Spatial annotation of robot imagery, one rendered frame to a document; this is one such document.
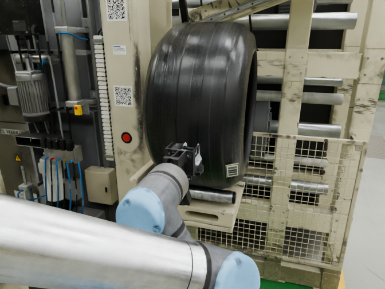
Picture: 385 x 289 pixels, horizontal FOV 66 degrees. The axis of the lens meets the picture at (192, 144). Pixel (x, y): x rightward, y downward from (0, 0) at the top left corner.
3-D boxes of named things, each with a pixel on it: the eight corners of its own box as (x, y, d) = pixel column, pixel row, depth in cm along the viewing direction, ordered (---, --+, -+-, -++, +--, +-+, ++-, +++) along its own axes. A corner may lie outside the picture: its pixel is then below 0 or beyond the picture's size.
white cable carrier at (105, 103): (106, 160, 120) (92, 35, 104) (112, 155, 125) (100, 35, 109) (115, 161, 119) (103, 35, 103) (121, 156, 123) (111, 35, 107)
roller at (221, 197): (142, 176, 110) (146, 182, 114) (139, 187, 108) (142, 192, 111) (236, 188, 101) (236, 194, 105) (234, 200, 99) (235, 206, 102)
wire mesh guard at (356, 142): (175, 239, 174) (172, 125, 150) (176, 237, 176) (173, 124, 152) (341, 271, 150) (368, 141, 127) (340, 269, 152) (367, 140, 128)
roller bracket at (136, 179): (130, 203, 108) (128, 178, 104) (169, 161, 144) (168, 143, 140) (138, 204, 107) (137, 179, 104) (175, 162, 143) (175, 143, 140)
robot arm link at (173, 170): (183, 212, 61) (140, 204, 64) (189, 200, 66) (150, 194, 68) (183, 173, 58) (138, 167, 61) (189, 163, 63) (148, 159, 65)
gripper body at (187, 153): (200, 143, 74) (186, 161, 63) (200, 175, 76) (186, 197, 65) (172, 140, 76) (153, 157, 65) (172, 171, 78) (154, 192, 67)
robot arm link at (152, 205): (128, 255, 53) (100, 207, 51) (155, 217, 64) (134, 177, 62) (171, 243, 49) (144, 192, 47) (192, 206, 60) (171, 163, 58)
